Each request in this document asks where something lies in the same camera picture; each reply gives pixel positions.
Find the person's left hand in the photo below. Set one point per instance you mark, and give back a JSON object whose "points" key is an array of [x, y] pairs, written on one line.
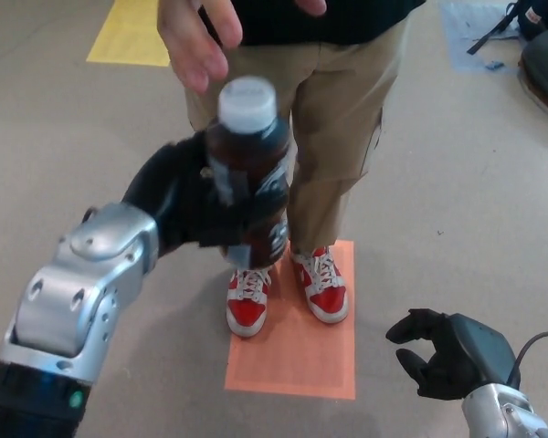
{"points": [[312, 5]]}

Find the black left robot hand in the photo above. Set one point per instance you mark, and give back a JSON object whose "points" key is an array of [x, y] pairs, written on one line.
{"points": [[173, 196]]}

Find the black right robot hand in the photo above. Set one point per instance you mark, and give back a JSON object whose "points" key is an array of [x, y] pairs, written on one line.
{"points": [[475, 356]]}

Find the person's right hand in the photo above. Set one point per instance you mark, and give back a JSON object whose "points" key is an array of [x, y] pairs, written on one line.
{"points": [[196, 36]]}

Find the brown protein shake bottle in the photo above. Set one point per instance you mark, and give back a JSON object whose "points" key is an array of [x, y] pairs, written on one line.
{"points": [[251, 137]]}

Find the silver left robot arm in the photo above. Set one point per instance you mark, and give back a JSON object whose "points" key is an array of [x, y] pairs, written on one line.
{"points": [[73, 292]]}

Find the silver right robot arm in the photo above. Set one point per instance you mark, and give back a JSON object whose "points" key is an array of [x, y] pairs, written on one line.
{"points": [[502, 410]]}

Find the person's right red white sneaker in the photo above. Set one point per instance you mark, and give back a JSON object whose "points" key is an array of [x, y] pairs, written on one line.
{"points": [[246, 315]]}

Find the person's red white sneaker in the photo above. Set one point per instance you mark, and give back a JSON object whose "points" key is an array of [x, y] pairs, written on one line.
{"points": [[329, 301], [246, 315]]}

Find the person's left red white sneaker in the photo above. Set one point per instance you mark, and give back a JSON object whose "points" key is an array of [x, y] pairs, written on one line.
{"points": [[329, 301]]}

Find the yellow floor sheet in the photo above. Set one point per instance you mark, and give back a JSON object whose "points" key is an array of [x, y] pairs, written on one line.
{"points": [[128, 36]]}

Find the khaki cargo trousers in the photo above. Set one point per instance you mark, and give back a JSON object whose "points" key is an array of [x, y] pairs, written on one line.
{"points": [[338, 137]]}

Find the blue floor sheet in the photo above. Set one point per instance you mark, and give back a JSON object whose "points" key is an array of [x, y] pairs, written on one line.
{"points": [[459, 32]]}

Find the orange floor sheet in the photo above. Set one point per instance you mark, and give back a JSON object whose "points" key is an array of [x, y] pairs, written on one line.
{"points": [[292, 365]]}

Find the blue tape scrap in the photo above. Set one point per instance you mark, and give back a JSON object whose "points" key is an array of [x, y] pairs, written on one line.
{"points": [[493, 66]]}

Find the dark round chair seat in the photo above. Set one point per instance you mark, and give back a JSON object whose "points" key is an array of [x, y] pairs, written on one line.
{"points": [[545, 68]]}

